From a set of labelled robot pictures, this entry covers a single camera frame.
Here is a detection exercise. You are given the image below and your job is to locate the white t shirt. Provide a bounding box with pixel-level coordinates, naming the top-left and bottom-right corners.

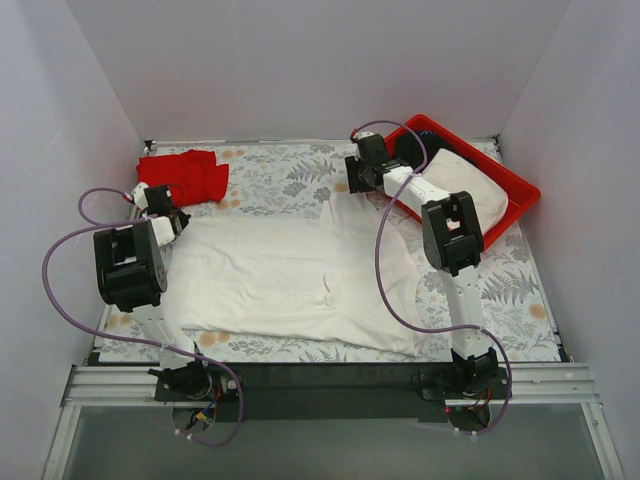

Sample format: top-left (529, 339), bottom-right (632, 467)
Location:
top-left (161, 193), bottom-right (421, 356)

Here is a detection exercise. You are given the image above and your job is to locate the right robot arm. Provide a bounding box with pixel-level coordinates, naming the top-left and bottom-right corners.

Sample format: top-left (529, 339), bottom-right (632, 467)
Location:
top-left (345, 130), bottom-right (499, 398)

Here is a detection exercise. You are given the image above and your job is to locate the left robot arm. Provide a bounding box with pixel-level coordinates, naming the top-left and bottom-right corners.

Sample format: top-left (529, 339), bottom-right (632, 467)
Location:
top-left (93, 182), bottom-right (213, 400)

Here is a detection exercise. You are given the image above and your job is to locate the red folded t shirt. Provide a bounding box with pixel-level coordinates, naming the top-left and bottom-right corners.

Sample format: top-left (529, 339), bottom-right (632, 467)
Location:
top-left (136, 150), bottom-right (230, 207)

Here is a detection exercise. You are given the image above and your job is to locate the black t shirt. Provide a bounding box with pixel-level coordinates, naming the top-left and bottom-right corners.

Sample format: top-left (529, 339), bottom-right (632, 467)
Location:
top-left (392, 130), bottom-right (455, 172)

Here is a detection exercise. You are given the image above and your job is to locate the cream folded t shirt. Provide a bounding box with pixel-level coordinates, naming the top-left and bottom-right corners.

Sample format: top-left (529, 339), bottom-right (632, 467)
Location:
top-left (421, 148), bottom-right (509, 234)

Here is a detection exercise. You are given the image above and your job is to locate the floral table mat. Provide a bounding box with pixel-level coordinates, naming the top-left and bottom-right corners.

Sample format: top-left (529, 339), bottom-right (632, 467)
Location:
top-left (97, 141), bottom-right (559, 364)

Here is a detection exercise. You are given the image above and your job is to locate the red plastic bin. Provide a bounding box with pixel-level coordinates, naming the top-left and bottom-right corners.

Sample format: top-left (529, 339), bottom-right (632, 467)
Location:
top-left (405, 114), bottom-right (541, 250)

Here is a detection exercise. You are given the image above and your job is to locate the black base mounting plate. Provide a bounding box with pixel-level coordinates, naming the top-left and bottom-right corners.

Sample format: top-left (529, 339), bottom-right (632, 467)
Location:
top-left (148, 363), bottom-right (507, 423)

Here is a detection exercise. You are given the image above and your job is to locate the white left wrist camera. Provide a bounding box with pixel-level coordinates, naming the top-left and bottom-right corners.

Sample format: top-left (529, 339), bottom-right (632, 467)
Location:
top-left (130, 182), bottom-right (149, 210)

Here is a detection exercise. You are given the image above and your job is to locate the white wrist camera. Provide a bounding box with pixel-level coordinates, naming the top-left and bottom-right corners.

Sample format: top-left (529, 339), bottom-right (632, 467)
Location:
top-left (130, 182), bottom-right (149, 210)
top-left (352, 131), bottom-right (375, 143)

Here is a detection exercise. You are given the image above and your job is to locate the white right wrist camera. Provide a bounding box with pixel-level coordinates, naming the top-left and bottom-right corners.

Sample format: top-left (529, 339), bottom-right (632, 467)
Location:
top-left (352, 131), bottom-right (375, 143)

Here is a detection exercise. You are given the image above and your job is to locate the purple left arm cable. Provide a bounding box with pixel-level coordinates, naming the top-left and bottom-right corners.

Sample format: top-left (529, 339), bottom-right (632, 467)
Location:
top-left (42, 187), bottom-right (247, 447)

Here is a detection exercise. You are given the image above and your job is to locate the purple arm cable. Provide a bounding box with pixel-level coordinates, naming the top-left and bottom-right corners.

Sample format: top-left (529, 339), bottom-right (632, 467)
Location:
top-left (42, 187), bottom-right (247, 447)
top-left (349, 119), bottom-right (514, 437)

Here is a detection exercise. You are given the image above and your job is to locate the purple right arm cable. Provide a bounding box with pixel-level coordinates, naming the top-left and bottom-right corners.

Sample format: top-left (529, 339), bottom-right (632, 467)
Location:
top-left (349, 119), bottom-right (514, 437)

